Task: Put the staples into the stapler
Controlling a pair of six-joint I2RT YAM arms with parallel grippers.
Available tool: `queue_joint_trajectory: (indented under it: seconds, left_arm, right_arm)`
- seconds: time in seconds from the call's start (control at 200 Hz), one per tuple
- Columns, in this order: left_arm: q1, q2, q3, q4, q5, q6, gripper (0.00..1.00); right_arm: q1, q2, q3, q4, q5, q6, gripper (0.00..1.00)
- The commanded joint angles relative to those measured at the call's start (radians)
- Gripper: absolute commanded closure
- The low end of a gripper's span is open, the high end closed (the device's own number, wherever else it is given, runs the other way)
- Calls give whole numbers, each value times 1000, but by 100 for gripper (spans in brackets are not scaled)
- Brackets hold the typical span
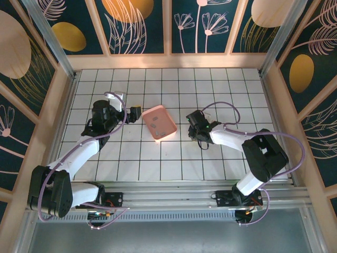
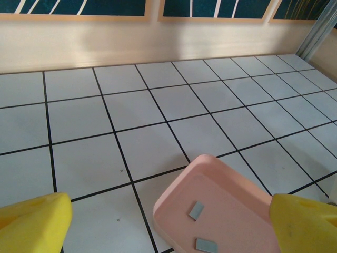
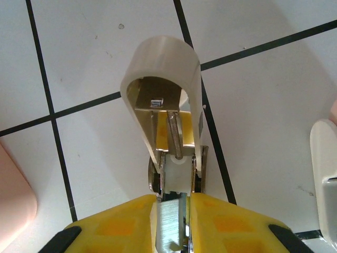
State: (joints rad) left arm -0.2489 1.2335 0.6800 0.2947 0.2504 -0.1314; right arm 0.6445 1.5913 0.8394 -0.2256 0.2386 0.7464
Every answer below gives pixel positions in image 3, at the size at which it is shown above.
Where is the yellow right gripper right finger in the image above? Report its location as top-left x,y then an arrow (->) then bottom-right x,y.
187,193 -> 318,253

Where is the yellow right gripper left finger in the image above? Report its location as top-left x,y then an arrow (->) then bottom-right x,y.
46,194 -> 158,253

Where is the grey staple strip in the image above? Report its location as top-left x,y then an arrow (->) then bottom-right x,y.
156,196 -> 189,251

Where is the pink plastic tray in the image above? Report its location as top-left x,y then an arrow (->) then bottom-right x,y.
0,139 -> 38,239

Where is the cream stapler with metal magazine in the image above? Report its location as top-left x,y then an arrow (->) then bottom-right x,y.
120,35 -> 210,253

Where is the white and pink plastic piece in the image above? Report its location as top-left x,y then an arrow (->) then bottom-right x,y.
309,99 -> 337,245

